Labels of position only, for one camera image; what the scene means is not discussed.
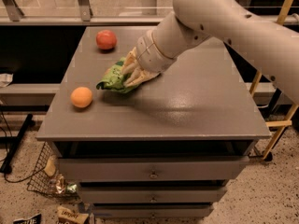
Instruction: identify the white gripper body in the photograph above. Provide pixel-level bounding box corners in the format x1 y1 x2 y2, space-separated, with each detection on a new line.
136 30 177 73

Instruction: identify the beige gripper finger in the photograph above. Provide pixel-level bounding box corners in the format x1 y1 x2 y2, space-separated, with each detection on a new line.
123 67 158 87
121 48 139 76

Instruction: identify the green rice chip bag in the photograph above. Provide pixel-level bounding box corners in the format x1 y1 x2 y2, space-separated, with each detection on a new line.
96 57 136 93

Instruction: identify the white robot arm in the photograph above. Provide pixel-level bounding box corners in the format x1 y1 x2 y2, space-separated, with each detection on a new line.
121 0 299 105

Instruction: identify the shiny snack bag in basket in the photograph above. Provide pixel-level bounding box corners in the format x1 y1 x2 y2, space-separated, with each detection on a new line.
50 175 77 195

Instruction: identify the tan snack bag on floor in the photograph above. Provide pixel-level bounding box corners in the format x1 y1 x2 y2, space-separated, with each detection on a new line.
57 206 89 224

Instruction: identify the black snack bag on floor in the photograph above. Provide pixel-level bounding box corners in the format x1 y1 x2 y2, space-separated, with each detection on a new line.
13 214 42 224

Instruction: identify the red apple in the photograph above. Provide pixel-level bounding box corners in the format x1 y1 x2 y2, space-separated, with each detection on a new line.
96 30 117 50

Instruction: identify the orange fruit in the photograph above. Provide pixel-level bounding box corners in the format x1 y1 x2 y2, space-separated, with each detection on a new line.
70 87 93 108

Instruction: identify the grey drawer cabinet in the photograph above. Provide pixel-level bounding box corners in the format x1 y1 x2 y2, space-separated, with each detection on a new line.
38 26 269 210

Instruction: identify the top grey drawer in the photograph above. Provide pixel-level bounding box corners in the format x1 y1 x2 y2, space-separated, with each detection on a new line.
59 156 249 182

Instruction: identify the grey drawer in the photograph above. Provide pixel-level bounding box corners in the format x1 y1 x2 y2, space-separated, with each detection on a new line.
59 156 249 182
78 186 227 203
93 205 213 218

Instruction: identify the middle grey drawer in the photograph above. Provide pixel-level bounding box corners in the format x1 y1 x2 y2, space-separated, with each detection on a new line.
78 186 227 203

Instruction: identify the bottom grey drawer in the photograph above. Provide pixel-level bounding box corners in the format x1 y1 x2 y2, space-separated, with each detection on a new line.
93 205 213 218

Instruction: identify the black stand leg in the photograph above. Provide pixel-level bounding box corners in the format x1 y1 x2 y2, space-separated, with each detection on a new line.
0 114 34 174

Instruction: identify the metal railing frame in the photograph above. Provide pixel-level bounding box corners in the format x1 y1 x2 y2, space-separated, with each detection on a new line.
0 0 172 25

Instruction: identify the black wire basket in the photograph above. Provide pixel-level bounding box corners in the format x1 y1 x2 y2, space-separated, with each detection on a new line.
27 143 77 198

